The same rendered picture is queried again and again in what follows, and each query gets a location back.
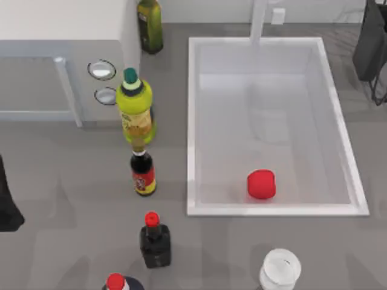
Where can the dark bottle with red-yellow label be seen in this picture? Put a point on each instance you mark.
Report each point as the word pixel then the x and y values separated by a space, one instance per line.
pixel 143 175

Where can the yellow-green bottle with green cap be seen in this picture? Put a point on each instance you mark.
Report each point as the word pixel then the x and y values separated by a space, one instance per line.
pixel 136 111

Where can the white sink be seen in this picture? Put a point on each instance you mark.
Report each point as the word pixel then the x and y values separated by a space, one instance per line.
pixel 272 127

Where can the round microwave knob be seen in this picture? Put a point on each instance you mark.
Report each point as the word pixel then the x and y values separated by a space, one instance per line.
pixel 101 69
pixel 105 95

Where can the square black bottle red cap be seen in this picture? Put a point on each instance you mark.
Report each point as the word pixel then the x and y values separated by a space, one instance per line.
pixel 155 244

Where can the dark olive green bottle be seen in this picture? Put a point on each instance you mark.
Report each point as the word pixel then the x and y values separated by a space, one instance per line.
pixel 149 25

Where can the tall white tap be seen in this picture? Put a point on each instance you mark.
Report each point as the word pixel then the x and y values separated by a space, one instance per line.
pixel 257 21

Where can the white cup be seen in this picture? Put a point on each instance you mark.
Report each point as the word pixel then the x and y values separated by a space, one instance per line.
pixel 280 269

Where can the round dark bottle red cap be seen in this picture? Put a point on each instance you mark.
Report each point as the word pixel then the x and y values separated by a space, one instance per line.
pixel 121 283

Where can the pale microwave oven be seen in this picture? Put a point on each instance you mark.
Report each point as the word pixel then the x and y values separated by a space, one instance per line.
pixel 45 87

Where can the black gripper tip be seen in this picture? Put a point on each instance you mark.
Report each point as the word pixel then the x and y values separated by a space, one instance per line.
pixel 7 205

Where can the white wall socket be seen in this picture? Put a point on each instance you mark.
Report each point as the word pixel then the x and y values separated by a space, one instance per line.
pixel 278 15

